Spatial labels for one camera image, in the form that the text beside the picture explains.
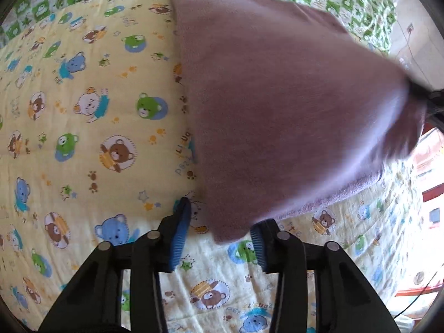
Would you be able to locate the black cable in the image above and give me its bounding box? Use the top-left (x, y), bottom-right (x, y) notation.
top-left (391, 270), bottom-right (440, 318)

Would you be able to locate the yellow cartoon bear bedsheet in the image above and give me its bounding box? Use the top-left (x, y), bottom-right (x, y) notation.
top-left (0, 0), bottom-right (422, 333)

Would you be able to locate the pink knit sweater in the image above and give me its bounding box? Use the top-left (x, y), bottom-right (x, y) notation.
top-left (172, 0), bottom-right (426, 243)

